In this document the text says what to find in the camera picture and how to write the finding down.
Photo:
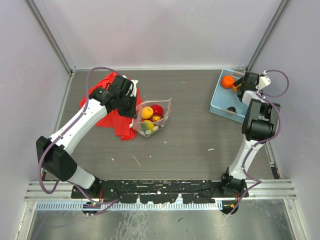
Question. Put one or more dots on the red pepper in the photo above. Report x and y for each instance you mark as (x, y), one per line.
(157, 110)

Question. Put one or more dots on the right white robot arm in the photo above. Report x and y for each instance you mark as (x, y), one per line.
(261, 124)

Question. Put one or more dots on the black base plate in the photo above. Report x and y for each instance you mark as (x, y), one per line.
(166, 191)

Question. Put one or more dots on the red cloth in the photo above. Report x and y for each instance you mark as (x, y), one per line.
(120, 124)

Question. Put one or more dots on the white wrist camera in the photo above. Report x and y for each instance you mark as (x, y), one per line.
(132, 91)
(263, 81)

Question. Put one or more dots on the orange fruit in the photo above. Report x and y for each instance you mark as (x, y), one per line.
(227, 81)

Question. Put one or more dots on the clear polka dot zip bag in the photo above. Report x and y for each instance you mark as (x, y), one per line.
(136, 122)

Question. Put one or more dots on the grey slotted cable duct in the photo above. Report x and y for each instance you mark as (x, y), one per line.
(92, 207)

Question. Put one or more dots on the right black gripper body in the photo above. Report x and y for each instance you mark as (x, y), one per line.
(238, 82)

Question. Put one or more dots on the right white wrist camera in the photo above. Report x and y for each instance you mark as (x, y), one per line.
(263, 81)

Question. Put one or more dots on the orange green mango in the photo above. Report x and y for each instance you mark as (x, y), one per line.
(235, 88)

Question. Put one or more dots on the dark red apple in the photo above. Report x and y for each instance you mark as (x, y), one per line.
(155, 118)

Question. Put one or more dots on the light blue plastic basket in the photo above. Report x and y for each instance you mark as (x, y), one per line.
(223, 98)

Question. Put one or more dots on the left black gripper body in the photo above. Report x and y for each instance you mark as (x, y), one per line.
(126, 107)

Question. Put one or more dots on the dark plum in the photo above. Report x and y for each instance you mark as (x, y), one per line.
(232, 109)

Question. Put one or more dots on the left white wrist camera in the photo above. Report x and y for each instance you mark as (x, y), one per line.
(132, 91)

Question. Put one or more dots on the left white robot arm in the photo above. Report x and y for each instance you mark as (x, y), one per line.
(55, 152)

